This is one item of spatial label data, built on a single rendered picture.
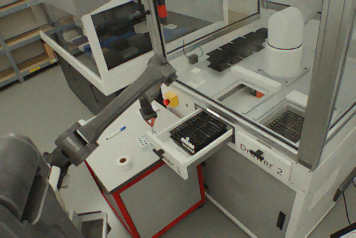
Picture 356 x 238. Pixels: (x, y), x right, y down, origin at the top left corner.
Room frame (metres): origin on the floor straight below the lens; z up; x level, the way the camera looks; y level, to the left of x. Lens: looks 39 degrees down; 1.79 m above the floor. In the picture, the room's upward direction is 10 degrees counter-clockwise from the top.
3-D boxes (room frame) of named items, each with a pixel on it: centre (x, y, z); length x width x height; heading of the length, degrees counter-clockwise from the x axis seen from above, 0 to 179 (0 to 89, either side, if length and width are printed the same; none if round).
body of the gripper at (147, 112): (1.14, 0.15, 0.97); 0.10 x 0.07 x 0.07; 21
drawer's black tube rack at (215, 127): (1.01, -0.09, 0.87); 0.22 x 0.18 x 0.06; 121
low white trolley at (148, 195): (1.25, 0.30, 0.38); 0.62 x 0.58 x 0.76; 31
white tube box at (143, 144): (1.12, 0.17, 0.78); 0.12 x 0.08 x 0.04; 109
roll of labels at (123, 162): (0.98, 0.31, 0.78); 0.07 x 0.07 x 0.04
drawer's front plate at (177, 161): (0.90, 0.08, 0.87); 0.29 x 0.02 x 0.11; 31
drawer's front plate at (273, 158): (0.79, -0.33, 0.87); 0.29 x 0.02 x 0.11; 31
